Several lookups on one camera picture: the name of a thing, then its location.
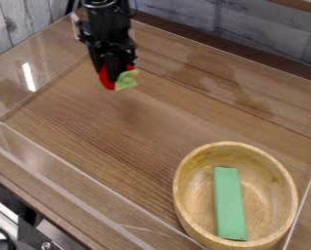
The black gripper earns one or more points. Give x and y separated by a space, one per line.
109 44

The clear acrylic enclosure wall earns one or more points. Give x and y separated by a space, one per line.
90 155

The clear acrylic corner bracket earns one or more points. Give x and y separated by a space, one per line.
76 21

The red plush fruit green leaf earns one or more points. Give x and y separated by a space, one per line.
125 81

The green rectangular block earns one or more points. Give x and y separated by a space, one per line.
228 204

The wooden bowl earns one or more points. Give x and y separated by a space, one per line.
267 192

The black metal bracket bottom left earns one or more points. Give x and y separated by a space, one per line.
38 235

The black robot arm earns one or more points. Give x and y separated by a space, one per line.
108 10

